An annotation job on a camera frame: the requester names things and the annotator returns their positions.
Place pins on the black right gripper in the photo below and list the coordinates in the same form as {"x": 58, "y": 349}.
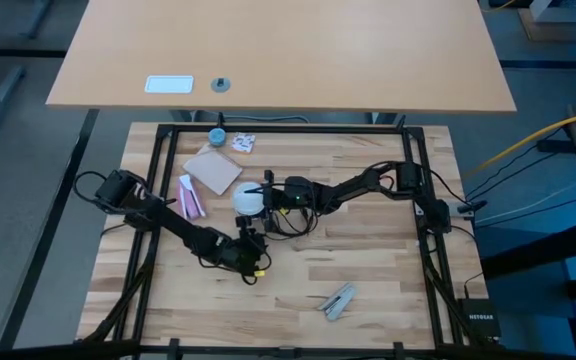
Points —
{"x": 295, "y": 195}

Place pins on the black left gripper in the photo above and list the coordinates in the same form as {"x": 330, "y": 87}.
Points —
{"x": 245, "y": 252}

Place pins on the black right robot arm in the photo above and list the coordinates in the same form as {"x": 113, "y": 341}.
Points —
{"x": 368, "y": 187}

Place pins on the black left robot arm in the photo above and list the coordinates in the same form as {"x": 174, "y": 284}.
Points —
{"x": 168, "y": 225}

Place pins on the patterned paper card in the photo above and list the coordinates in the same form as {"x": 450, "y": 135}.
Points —
{"x": 243, "y": 142}

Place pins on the pink packet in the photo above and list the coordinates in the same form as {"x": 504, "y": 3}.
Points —
{"x": 190, "y": 197}

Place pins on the blue tape roll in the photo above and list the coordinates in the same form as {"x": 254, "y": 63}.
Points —
{"x": 217, "y": 136}

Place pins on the grey stapler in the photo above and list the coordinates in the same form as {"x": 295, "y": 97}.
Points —
{"x": 339, "y": 301}

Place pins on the light wooden desk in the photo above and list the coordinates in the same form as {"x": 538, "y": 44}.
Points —
{"x": 288, "y": 50}

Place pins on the white rectangular desk plate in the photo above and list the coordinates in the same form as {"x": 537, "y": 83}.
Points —
{"x": 169, "y": 84}

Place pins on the brown cardboard sheet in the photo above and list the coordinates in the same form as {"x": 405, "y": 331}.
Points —
{"x": 553, "y": 25}

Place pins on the black aluminium table frame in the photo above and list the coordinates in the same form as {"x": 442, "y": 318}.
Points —
{"x": 293, "y": 128}

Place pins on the grey metal bracket plate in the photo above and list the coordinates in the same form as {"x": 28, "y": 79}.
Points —
{"x": 419, "y": 207}

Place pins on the black network switch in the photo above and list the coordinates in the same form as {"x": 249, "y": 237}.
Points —
{"x": 479, "y": 317}

